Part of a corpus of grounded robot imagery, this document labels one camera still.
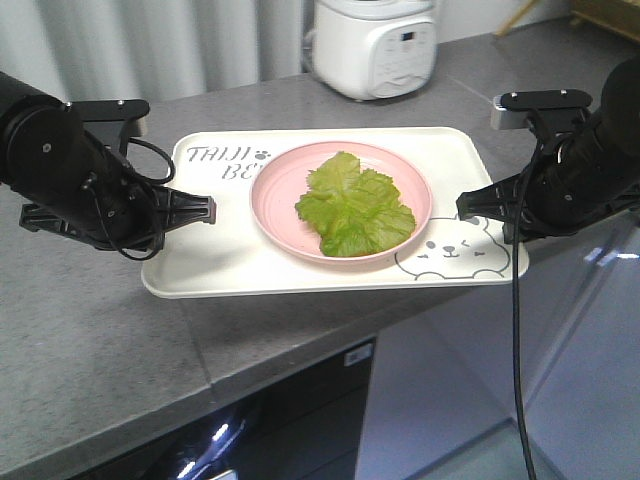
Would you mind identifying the black disinfection cabinet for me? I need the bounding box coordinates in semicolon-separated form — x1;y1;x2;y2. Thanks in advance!
83;339;376;479

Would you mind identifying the wooden furniture piece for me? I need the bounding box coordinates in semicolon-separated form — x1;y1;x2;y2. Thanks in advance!
493;0;639;44

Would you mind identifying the white rice cooker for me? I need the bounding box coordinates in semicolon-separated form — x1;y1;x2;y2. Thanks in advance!
303;0;437;101

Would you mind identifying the grey cabinet door panel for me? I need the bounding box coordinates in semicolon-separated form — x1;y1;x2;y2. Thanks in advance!
356;213;639;479

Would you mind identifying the green lettuce leaf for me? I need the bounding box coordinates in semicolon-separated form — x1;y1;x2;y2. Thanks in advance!
295;151;417;258

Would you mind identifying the pink round plate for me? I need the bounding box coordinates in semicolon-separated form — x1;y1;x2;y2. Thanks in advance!
250;141;433;266

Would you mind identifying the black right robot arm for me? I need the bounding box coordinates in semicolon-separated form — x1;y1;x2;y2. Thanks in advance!
456;58;639;243

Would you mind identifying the cream bear serving tray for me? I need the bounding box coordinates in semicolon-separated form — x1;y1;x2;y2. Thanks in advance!
142;127;529;298

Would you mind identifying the white curtain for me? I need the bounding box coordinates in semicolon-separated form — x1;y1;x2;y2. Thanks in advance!
1;1;313;102

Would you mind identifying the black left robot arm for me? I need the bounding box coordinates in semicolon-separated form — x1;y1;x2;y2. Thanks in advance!
1;74;216;261

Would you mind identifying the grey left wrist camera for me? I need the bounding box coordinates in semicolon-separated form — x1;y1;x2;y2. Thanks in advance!
67;99;150;155

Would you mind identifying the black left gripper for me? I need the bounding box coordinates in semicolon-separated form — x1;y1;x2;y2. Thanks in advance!
19;149;216;251

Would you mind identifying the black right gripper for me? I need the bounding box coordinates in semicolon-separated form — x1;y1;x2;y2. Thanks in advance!
456;129;639;243

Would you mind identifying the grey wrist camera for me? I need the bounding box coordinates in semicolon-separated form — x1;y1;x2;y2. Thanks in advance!
490;89;593;139
67;99;150;155

